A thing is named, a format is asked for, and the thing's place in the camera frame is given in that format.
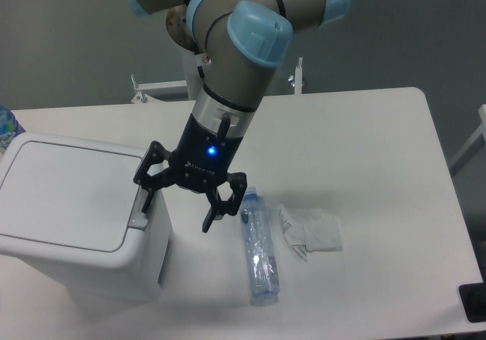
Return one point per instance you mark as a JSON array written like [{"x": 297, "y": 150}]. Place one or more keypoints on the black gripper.
[{"x": 200, "y": 163}]

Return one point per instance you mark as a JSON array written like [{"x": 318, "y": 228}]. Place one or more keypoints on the white push-lid trash can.
[{"x": 70, "y": 209}]

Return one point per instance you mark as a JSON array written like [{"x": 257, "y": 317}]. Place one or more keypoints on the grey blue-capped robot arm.
[{"x": 246, "y": 41}]

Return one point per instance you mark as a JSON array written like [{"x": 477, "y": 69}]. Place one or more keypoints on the clear plastic water bottle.
[{"x": 260, "y": 258}]

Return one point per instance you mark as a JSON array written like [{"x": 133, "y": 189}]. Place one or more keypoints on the crumpled white paper wrapper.
[{"x": 310, "y": 230}]

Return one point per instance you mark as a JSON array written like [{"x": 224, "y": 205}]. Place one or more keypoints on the blue patterned bottle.
[{"x": 10, "y": 128}]

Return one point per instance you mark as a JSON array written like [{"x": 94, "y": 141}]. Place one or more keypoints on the black device at table edge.
[{"x": 473, "y": 301}]

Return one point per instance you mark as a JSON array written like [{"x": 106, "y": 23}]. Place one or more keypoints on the white metal base frame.
[{"x": 177, "y": 90}]

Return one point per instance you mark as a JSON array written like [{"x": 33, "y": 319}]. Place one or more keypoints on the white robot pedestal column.
[{"x": 177, "y": 28}]

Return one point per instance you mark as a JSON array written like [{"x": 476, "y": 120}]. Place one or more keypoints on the white frame at right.
[{"x": 471, "y": 146}]

